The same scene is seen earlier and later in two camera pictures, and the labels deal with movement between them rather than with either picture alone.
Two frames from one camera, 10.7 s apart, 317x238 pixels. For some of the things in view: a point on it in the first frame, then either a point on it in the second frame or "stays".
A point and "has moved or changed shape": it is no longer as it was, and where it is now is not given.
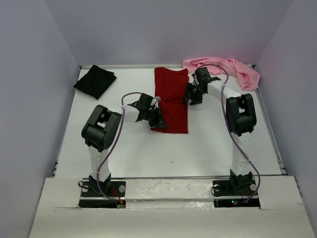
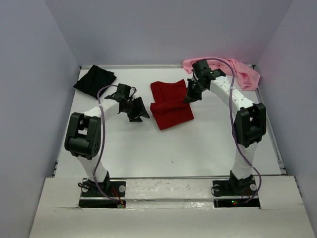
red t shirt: [170, 85] has moved or changed shape
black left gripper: [158, 122] -> [140, 109]
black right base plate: [226, 188] stays
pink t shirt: [247, 80] stays
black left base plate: [118, 193] stays
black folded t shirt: [95, 81] stays
